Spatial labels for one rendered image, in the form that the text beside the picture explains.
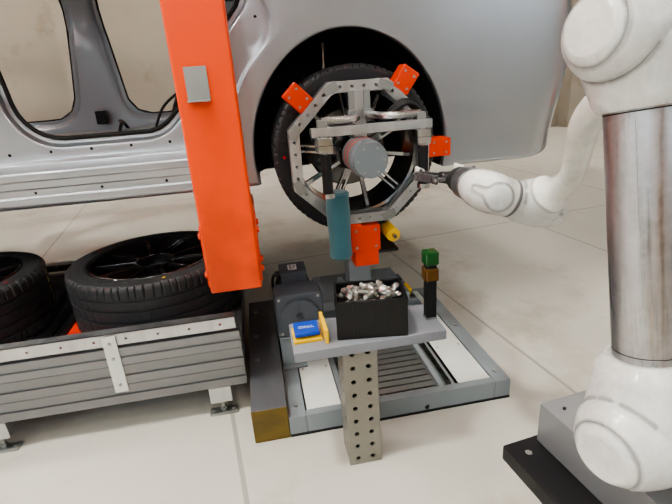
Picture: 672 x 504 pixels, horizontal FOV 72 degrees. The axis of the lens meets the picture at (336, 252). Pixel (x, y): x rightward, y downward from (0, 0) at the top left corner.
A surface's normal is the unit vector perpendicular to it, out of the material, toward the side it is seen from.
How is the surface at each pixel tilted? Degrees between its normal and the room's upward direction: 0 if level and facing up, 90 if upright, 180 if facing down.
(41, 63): 90
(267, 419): 90
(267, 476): 0
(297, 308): 90
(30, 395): 90
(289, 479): 0
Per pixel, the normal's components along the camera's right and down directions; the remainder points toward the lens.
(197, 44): 0.18, 0.33
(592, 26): -0.90, 0.11
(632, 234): -0.77, 0.22
